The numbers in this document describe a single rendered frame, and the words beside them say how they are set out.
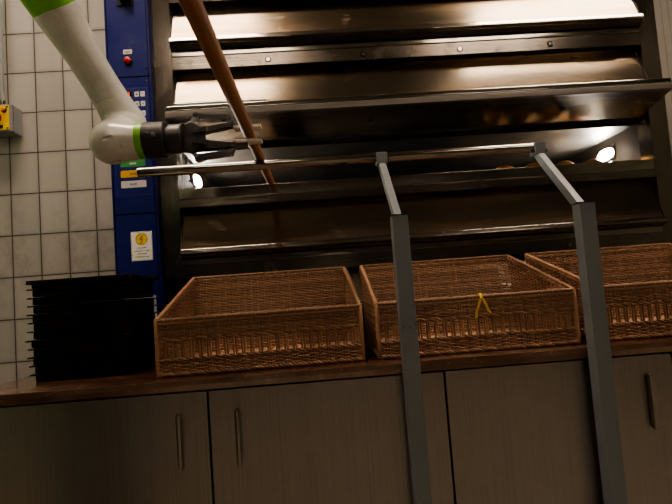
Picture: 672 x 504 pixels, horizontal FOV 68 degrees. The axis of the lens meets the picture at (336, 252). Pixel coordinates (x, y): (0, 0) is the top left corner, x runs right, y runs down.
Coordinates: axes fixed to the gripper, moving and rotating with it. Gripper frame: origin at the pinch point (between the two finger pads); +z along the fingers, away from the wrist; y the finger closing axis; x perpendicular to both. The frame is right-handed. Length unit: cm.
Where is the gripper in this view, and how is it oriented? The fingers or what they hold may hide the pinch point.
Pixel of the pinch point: (248, 134)
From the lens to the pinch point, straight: 134.4
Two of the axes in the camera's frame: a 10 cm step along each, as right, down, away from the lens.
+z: 10.0, -0.7, 0.4
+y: 0.7, 10.0, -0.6
